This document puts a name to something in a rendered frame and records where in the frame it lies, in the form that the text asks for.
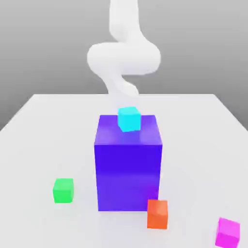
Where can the large purple box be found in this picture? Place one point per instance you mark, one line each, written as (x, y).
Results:
(127, 170)

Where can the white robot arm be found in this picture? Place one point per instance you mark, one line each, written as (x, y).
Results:
(124, 58)

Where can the small cyan cube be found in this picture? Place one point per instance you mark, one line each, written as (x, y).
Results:
(129, 120)

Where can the small green cube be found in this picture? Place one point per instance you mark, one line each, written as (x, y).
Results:
(63, 191)

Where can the small orange cube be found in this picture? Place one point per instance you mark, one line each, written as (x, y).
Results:
(157, 214)

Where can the small magenta cube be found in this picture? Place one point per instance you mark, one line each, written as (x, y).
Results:
(227, 233)

